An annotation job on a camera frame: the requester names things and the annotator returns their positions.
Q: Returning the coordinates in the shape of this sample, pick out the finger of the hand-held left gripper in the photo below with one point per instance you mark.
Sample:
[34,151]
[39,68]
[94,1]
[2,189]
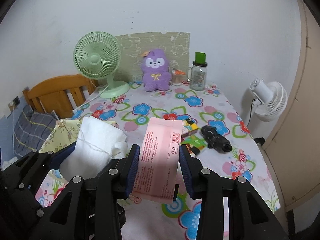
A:
[45,161]

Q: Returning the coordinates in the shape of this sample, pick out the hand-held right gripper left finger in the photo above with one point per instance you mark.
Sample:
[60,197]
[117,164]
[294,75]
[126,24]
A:
[133,172]

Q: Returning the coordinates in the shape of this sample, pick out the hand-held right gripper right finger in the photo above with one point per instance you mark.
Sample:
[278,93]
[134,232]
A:
[185,172]

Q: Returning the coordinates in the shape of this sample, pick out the pink packet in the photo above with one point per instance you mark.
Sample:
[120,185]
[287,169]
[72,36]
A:
[157,160]

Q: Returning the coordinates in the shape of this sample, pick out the green tissue packet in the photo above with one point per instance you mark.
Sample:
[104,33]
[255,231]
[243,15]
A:
[197,141]

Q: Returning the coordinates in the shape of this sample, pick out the cream patterned storage box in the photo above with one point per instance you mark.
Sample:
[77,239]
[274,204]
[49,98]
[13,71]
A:
[62,130]

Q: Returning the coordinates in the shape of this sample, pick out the black umbrella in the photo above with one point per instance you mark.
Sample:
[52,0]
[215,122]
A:
[215,138]

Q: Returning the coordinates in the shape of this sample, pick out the white towel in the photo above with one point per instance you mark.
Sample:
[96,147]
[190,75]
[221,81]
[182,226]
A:
[95,135]

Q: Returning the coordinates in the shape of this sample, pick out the blue plaid bedding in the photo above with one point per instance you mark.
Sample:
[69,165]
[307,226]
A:
[27,127]

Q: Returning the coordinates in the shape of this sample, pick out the floral tablecloth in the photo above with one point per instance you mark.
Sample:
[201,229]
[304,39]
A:
[155,110]

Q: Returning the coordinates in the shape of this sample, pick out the wooden headboard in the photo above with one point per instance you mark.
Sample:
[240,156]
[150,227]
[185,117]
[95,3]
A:
[57,85]

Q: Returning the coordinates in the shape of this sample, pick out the cotton swab jar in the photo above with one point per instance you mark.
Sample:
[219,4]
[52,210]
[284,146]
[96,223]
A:
[176,80]

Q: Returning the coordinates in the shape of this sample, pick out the glass jar with green lid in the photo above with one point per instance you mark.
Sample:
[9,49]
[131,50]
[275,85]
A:
[198,78]

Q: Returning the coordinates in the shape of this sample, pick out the purple plush toy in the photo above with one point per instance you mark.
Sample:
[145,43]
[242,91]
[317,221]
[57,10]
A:
[156,80]

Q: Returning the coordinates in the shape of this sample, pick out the green desk fan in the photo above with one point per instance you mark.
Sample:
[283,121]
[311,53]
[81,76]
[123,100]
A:
[96,58]

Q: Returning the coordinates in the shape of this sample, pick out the white floor fan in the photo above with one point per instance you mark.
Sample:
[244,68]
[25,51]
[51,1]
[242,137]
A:
[272,97]

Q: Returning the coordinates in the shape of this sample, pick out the green patterned board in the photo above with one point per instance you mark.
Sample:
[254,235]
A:
[175,42]

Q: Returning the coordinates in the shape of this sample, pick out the beige door frame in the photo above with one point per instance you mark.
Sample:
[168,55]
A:
[295,130]

